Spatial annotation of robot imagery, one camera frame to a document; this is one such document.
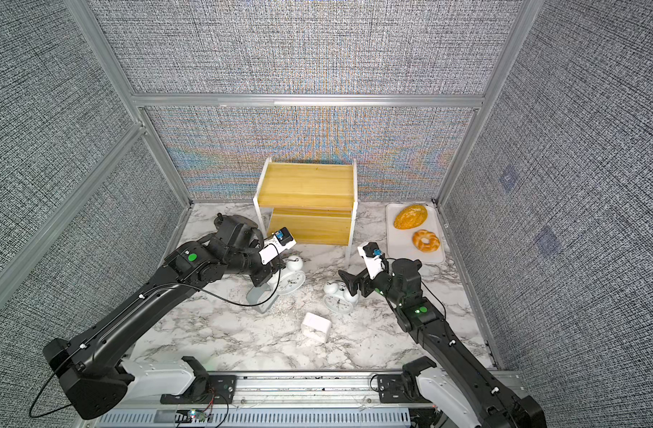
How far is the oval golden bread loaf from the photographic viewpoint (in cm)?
109

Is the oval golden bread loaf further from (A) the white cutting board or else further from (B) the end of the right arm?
(B) the end of the right arm

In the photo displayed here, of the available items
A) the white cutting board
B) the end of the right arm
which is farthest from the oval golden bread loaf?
the end of the right arm
